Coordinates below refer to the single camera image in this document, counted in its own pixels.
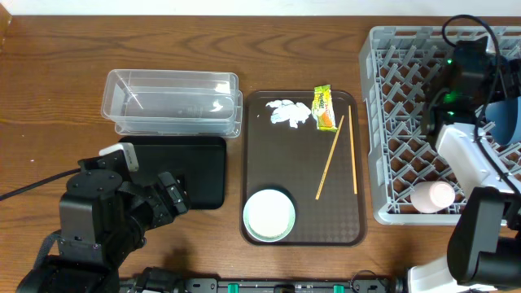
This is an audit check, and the dark blue plate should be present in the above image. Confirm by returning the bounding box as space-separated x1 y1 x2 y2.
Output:
485 97 521 146

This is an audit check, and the mint green rice bowl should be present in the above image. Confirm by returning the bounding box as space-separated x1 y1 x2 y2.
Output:
243 189 296 243

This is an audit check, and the pink white cup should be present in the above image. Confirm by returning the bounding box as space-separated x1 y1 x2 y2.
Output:
409 181 456 213

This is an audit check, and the white tissue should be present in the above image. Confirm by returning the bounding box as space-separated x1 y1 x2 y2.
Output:
266 99 311 129

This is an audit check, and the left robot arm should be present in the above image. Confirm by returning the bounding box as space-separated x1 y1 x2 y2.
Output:
16 151 190 292

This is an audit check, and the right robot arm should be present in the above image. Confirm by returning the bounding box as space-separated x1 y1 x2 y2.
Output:
407 35 520 292

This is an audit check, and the grey dishwasher rack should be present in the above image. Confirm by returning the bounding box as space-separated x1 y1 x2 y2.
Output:
358 25 521 226

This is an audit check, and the black plastic tray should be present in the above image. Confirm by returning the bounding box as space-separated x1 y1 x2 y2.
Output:
120 136 226 210

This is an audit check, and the clear plastic bin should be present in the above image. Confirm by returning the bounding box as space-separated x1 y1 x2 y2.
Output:
101 69 243 138

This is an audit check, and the yellow green snack wrapper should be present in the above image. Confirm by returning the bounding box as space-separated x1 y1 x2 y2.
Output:
311 85 337 132

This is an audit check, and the brown serving tray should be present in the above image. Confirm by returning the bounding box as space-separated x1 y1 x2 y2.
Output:
242 91 366 247

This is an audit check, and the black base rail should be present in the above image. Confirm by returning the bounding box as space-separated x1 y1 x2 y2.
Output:
119 267 409 293

